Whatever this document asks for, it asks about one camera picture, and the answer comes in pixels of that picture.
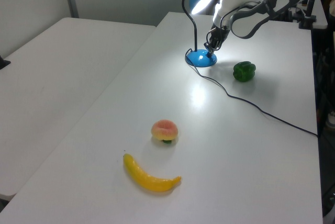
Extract white shoe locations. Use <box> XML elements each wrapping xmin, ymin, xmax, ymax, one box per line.
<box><xmin>326</xmin><ymin>110</ymin><xmax>335</xmax><ymax>128</ymax></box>

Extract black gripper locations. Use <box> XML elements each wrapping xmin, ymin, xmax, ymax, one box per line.
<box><xmin>205</xmin><ymin>24</ymin><xmax>231</xmax><ymax>58</ymax></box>

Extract black camera stand pole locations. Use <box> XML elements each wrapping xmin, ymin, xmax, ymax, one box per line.
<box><xmin>305</xmin><ymin>0</ymin><xmax>318</xmax><ymax>19</ymax></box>

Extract yellow banana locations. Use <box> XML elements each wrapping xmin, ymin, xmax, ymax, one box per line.
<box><xmin>122</xmin><ymin>153</ymin><xmax>182</xmax><ymax>193</ymax></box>

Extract black bracket at table edge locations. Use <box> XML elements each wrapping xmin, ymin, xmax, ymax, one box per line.
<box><xmin>0</xmin><ymin>54</ymin><xmax>12</xmax><ymax>70</ymax></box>

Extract blue desk lamp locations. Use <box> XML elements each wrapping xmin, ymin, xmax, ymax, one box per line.
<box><xmin>181</xmin><ymin>0</ymin><xmax>218</xmax><ymax>68</ymax></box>

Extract green bell pepper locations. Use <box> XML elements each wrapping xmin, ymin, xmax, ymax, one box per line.
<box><xmin>232</xmin><ymin>61</ymin><xmax>256</xmax><ymax>83</ymax></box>

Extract black table clamp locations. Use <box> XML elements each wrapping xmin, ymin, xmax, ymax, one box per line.
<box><xmin>298</xmin><ymin>14</ymin><xmax>318</xmax><ymax>30</ymax></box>

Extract pink yellow peach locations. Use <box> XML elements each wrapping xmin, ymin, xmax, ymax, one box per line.
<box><xmin>150</xmin><ymin>119</ymin><xmax>180</xmax><ymax>145</ymax></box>

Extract black lamp power cable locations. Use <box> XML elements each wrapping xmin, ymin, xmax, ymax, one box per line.
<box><xmin>185</xmin><ymin>48</ymin><xmax>319</xmax><ymax>138</ymax></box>

